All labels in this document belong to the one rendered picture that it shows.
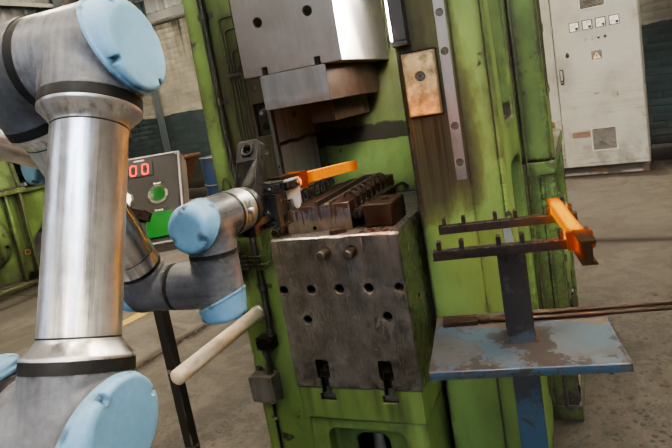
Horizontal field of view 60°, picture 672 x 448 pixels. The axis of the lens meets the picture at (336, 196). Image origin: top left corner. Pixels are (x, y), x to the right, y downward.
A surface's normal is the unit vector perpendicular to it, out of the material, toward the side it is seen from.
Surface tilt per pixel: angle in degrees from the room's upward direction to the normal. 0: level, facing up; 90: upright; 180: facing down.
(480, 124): 90
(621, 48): 90
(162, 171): 60
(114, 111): 125
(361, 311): 90
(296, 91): 90
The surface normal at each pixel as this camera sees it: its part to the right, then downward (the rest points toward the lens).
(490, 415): -0.37, 0.22
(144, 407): 0.94, 0.02
